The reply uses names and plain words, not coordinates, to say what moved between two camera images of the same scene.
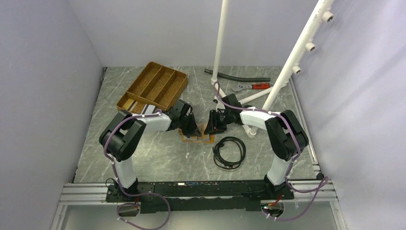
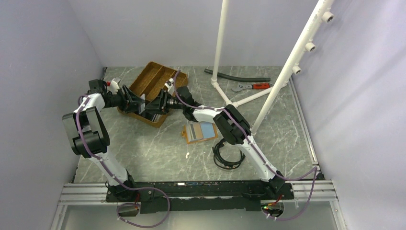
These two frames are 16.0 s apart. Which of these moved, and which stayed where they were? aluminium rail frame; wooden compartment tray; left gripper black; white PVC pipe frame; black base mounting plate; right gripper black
Moved: right gripper black; left gripper black
Stayed: white PVC pipe frame; aluminium rail frame; black base mounting plate; wooden compartment tray
